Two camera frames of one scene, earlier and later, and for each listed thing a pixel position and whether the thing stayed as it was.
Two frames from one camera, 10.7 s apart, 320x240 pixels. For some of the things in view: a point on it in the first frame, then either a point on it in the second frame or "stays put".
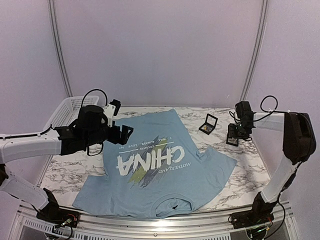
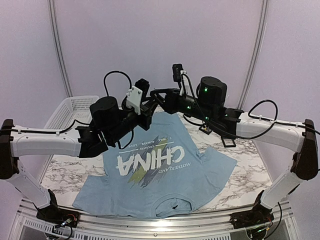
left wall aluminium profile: (53, 17) stays put
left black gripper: (115, 139) -> (146, 109)
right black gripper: (231, 134) -> (169, 104)
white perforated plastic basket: (67, 112) stays put
